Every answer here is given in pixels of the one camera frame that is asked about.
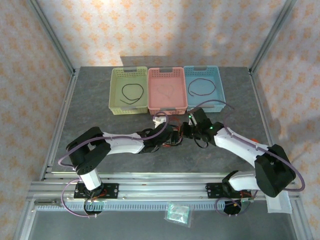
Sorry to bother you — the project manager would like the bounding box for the black cable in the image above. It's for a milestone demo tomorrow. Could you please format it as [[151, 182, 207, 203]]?
[[193, 136, 210, 149], [120, 83, 145, 105]]

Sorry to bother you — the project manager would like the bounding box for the grey slotted cable duct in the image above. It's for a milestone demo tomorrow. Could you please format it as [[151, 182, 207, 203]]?
[[33, 199, 252, 212]]

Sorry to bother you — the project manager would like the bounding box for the white cable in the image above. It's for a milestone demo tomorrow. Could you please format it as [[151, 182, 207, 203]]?
[[154, 84, 177, 101]]

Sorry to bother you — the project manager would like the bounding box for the pink perforated plastic basket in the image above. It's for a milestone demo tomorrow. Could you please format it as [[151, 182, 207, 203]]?
[[147, 66, 189, 116]]

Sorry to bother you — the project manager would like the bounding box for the black wire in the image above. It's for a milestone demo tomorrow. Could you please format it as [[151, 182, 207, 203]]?
[[187, 78, 217, 97]]

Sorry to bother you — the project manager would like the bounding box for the green perforated plastic basket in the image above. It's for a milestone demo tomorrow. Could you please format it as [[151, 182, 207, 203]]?
[[109, 66, 149, 116]]

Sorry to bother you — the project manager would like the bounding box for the white plastic packet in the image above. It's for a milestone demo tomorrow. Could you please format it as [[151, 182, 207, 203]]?
[[266, 192, 293, 215]]

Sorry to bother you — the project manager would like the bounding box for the red cable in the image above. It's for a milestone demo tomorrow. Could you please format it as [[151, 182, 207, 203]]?
[[159, 119, 185, 149]]

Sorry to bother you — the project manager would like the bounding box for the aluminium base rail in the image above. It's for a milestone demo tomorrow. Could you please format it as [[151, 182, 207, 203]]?
[[27, 171, 300, 201]]

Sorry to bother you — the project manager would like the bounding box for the clear bag of green parts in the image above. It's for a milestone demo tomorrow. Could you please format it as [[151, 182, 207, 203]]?
[[163, 201, 193, 229]]

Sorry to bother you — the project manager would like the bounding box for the aluminium frame post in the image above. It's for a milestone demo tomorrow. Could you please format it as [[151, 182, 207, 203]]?
[[26, 0, 77, 76], [249, 0, 299, 76]]

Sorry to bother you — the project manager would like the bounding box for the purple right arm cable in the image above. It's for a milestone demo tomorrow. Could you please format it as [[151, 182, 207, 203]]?
[[188, 99, 306, 218]]

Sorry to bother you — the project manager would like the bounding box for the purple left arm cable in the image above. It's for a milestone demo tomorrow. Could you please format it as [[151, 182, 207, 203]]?
[[57, 111, 169, 219]]

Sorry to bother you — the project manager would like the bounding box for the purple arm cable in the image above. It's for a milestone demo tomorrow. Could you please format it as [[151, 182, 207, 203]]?
[[188, 99, 306, 218], [57, 111, 169, 219]]

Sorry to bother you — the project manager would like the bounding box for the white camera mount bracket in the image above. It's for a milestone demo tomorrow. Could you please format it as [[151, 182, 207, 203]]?
[[152, 111, 169, 126]]

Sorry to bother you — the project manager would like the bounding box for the blue perforated plastic basket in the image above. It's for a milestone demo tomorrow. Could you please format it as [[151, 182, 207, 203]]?
[[183, 65, 227, 113]]

